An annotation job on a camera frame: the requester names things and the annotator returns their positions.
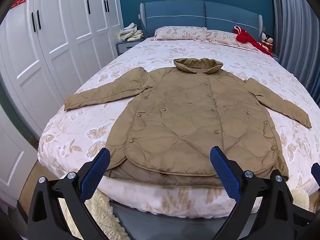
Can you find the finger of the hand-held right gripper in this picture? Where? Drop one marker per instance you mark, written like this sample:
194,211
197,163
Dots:
316,170

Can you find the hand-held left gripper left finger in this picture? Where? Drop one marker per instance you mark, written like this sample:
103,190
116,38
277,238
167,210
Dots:
96,172

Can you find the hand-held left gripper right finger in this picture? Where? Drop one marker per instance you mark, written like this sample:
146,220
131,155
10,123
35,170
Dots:
225,173

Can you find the tan quilted coat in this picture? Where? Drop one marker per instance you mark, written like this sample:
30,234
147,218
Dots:
180,110

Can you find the pink butterfly print blanket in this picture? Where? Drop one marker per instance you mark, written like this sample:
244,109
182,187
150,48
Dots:
75,135

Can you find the cream fluffy rug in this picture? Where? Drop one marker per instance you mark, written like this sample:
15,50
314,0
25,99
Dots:
110,215

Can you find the blue nightstand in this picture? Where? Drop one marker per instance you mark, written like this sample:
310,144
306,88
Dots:
127,46

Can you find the pink floral pillow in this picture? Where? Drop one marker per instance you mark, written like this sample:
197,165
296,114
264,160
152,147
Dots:
180,33
222,37

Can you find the plush doll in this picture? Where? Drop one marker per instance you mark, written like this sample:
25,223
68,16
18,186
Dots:
269,41
264,35

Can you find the red garment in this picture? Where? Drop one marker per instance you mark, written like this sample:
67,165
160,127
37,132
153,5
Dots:
243,37

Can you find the grey blue curtain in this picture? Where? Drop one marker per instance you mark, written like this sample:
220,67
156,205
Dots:
292,30

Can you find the pile of cream cloths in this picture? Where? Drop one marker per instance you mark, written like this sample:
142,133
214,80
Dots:
130,33

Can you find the white wardrobe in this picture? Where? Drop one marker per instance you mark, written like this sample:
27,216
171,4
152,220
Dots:
62,30

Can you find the blue upholstered headboard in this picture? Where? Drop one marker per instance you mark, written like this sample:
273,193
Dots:
175,15

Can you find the grey bed frame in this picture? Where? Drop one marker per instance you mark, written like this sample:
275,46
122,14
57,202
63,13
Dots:
162,227

